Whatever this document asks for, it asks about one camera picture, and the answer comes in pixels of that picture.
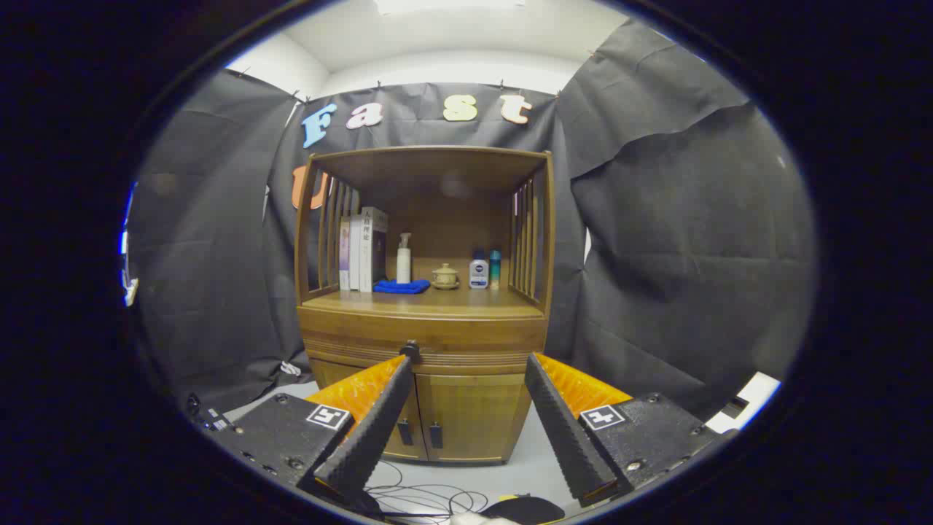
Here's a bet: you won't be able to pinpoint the wooden cabinet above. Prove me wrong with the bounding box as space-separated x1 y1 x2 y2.
294 146 556 465

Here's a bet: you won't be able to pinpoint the black floor cables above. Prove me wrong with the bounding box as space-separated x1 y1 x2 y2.
364 459 489 520

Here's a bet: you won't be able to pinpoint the wooden cabinet door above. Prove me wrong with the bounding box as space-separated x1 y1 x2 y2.
313 359 429 462
415 373 533 464

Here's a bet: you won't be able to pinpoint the thin white book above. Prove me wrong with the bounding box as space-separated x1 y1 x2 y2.
349 215 363 292

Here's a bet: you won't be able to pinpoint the black electronic device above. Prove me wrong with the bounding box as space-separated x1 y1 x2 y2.
186 394 235 435

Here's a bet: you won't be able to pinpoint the white board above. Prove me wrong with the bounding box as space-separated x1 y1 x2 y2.
706 372 782 435

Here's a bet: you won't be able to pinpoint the white and dark book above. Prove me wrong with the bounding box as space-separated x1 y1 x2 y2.
359 207 389 293

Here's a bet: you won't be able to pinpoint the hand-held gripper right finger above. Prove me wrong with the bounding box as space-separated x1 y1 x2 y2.
525 353 737 508

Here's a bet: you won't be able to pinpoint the wooden drawer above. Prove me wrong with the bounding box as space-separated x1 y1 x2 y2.
299 306 549 377

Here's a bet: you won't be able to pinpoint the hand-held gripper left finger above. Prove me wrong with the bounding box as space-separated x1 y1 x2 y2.
219 355 416 505

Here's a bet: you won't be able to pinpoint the wooden countertop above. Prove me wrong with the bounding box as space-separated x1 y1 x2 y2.
300 281 546 319

